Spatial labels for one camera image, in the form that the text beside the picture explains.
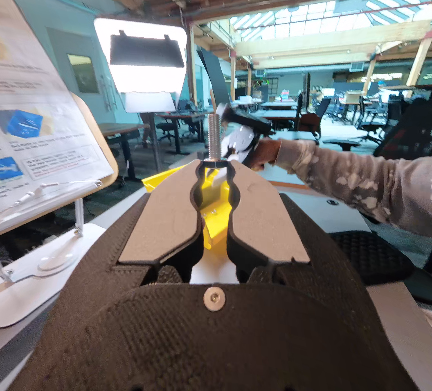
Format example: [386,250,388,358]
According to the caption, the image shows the printed instruction sheet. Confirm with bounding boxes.
[0,0,113,212]

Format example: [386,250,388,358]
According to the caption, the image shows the person's right forearm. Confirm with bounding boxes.
[275,139,432,238]

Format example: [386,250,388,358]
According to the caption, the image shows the black light panel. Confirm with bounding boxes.
[94,18,188,94]

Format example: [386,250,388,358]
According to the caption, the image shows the brown office desk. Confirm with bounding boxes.
[98,123,151,182]
[157,112,206,155]

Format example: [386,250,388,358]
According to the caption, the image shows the person's right hand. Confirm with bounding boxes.
[251,139,283,172]

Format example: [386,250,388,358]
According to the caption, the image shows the steel hex bolt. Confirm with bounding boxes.
[203,114,227,168]

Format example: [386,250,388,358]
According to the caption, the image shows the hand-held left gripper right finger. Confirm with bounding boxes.
[227,159,311,275]

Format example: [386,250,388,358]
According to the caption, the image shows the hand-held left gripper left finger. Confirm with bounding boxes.
[118,159,205,275]

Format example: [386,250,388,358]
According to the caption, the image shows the yellow plastic bin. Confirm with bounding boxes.
[142,165,233,250]

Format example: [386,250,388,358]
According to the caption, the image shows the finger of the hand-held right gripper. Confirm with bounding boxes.
[207,167,227,189]

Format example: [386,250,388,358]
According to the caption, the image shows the black office chair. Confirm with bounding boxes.
[373,99,432,160]

